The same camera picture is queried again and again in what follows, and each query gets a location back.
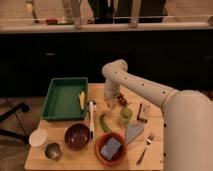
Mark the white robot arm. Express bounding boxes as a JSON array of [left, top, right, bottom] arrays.
[[102, 59, 213, 171]]

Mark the small metal cup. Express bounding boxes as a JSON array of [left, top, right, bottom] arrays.
[[45, 143, 62, 161]]

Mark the black office chair base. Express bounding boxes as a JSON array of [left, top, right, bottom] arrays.
[[0, 101, 29, 144]]

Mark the green plastic cup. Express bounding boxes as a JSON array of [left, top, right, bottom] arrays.
[[120, 108, 133, 124]]

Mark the green plastic tray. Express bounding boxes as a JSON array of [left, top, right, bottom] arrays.
[[40, 77, 88, 121]]

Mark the silver fork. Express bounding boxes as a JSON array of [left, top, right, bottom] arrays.
[[136, 133, 155, 166]]

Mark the white handled knife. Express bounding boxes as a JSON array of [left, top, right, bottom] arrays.
[[88, 100, 96, 140]]

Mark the dark brown block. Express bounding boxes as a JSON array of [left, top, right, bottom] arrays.
[[137, 103, 150, 123]]

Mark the white plastic cup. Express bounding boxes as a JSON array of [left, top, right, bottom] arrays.
[[29, 129, 48, 148]]

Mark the brown toy food item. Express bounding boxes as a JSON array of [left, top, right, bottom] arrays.
[[117, 93, 129, 107]]

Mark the orange terracotta bowl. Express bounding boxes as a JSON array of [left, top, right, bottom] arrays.
[[95, 132, 127, 166]]

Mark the grey metal spatula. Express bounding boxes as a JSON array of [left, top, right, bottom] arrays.
[[125, 124, 144, 144]]

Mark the green chili pepper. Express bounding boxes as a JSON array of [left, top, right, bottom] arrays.
[[99, 114, 111, 133]]

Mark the yellow banana piece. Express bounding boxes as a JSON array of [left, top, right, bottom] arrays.
[[79, 91, 85, 110]]

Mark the dark purple bowl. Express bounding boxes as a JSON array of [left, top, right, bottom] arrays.
[[64, 123, 90, 151]]

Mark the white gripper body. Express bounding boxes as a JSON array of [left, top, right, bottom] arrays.
[[104, 81, 120, 108]]

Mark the blue sponge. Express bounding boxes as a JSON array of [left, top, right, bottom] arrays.
[[100, 137, 121, 160]]

